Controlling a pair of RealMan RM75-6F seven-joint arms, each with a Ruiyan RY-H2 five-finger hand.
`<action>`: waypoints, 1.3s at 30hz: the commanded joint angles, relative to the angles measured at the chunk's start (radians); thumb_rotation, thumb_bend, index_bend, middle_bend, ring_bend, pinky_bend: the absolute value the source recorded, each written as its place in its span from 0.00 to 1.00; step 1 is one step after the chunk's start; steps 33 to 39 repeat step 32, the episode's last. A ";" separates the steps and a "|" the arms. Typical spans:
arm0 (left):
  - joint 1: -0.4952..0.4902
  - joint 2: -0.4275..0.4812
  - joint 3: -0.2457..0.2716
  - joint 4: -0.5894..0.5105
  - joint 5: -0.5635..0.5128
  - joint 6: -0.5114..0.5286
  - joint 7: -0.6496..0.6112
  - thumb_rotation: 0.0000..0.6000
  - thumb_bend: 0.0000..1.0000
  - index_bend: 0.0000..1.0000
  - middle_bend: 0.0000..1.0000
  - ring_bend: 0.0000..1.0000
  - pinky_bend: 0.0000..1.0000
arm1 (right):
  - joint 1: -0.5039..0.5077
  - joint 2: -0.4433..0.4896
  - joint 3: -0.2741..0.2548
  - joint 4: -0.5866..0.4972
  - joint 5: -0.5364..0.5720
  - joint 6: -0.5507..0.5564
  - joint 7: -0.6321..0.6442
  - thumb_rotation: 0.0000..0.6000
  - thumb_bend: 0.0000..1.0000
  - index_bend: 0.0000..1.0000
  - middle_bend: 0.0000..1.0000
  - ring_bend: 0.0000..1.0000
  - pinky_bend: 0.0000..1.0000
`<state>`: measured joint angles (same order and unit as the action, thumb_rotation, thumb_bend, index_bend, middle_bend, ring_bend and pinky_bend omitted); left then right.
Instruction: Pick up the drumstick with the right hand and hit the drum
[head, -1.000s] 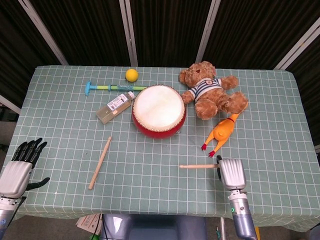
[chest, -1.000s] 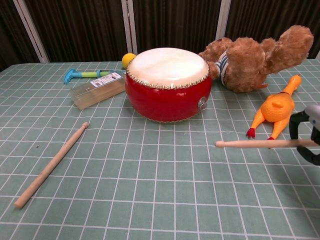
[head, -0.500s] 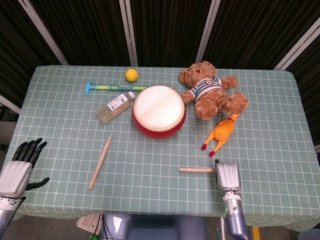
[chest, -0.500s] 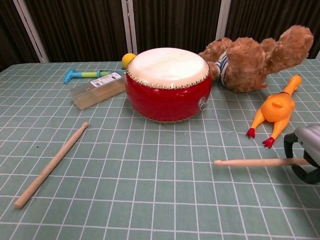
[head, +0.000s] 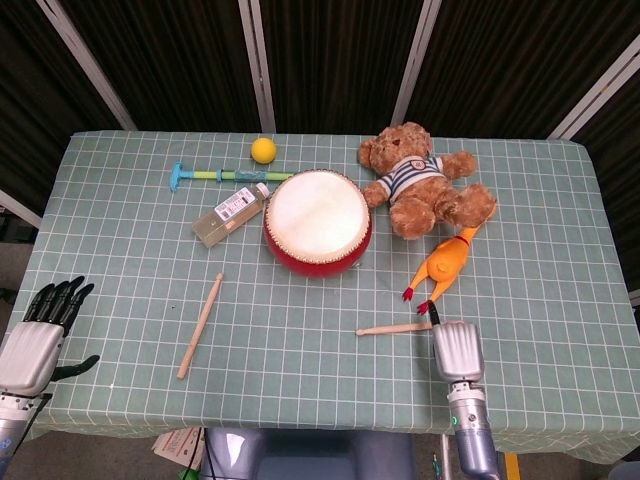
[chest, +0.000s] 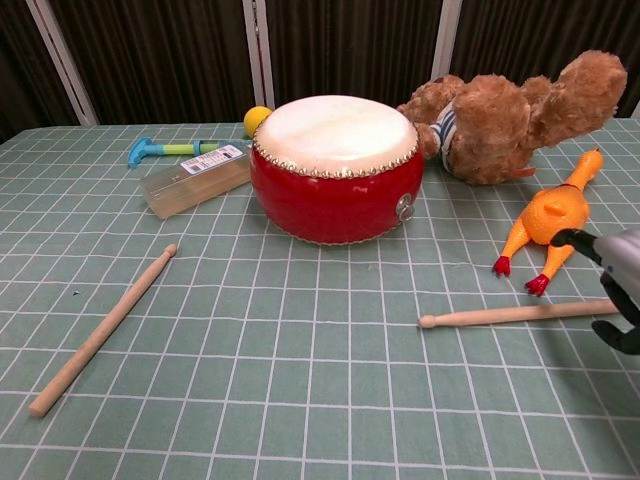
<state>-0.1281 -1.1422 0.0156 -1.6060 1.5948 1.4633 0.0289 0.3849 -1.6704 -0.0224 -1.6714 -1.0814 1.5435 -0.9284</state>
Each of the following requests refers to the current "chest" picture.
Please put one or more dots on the robot right five-finger hand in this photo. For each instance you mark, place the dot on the robot right five-finger hand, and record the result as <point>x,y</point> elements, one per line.
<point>620,255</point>

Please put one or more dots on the wooden drumstick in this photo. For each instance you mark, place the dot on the wooden drumstick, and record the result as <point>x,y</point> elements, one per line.
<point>105,327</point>
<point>515,315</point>

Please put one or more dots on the orange rubber chicken toy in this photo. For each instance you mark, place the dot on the orange rubber chicken toy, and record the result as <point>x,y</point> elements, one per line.
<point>550,215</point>

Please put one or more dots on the brown teddy bear striped shirt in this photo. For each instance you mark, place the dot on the brown teddy bear striped shirt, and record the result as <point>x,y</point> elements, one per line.
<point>495,125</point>

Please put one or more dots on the red drum white skin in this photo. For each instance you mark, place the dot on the red drum white skin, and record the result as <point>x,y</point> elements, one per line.
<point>335,195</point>

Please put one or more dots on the green checkered tablecloth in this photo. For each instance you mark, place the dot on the green checkered tablecloth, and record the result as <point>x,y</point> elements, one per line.
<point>300,375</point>

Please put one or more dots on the yellow ball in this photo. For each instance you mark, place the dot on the yellow ball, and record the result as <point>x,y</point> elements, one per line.
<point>254,120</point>

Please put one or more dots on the clear plastic bottle white label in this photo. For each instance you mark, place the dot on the clear plastic bottle white label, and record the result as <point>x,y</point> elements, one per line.
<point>195,185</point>

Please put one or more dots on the blue green toy water pump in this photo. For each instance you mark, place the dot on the blue green toy water pump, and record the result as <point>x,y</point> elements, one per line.
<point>150,150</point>

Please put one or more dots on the white partition frame post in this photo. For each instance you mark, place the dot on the white partition frame post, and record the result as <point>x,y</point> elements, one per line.
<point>65,65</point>
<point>259,55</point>
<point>446,40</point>

